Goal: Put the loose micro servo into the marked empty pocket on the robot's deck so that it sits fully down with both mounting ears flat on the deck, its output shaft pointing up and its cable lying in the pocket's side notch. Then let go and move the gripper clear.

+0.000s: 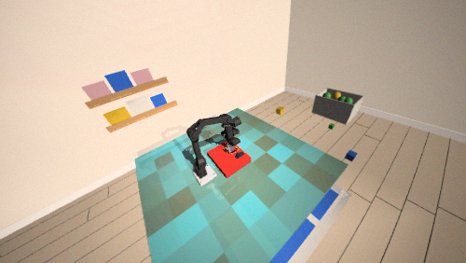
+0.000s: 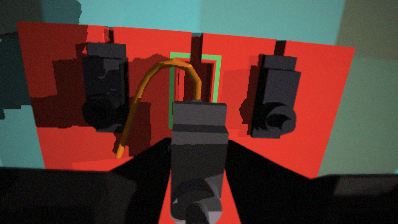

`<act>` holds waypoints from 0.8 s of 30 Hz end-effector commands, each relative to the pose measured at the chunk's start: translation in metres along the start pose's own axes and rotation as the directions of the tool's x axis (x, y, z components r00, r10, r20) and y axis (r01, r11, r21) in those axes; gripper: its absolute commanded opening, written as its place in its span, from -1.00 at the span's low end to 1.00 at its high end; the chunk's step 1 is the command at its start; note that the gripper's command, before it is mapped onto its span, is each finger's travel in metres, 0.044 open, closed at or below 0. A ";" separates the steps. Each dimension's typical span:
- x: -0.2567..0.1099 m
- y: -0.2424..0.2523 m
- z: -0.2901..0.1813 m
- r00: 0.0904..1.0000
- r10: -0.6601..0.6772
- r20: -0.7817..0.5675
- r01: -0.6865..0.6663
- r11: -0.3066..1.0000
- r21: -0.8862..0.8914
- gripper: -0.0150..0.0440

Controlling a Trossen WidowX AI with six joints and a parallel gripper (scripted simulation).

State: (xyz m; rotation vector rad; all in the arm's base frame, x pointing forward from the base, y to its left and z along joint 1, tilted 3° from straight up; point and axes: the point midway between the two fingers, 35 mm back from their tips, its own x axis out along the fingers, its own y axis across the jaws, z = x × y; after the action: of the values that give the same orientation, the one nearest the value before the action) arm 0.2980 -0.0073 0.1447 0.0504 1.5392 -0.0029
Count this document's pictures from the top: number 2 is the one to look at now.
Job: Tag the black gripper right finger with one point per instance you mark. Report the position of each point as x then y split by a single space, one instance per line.
266 192

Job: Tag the grey micro servo with orange cable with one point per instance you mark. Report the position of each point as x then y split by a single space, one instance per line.
198 150

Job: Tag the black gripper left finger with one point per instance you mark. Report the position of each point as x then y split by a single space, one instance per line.
131 193

